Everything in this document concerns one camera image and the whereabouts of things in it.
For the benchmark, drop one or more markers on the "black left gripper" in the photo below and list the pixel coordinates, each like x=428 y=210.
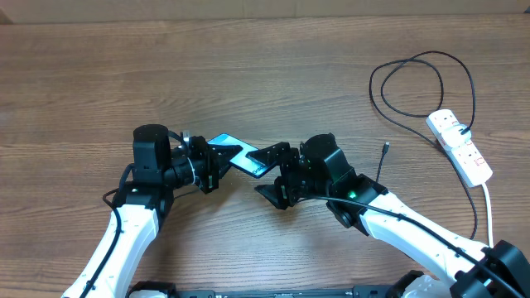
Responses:
x=214 y=163

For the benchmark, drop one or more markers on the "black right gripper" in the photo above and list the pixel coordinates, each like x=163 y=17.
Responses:
x=287 y=197

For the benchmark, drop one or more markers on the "blue Galaxy smartphone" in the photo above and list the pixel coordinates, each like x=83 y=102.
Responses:
x=241 y=161

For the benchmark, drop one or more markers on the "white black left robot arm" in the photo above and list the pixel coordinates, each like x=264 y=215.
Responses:
x=163 y=161

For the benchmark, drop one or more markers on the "white charger plug adapter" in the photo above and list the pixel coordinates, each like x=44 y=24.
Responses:
x=454 y=137

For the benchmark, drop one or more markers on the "white power strip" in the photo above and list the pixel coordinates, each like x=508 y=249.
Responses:
x=469 y=162

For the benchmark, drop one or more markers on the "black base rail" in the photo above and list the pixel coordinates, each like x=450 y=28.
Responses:
x=151 y=289

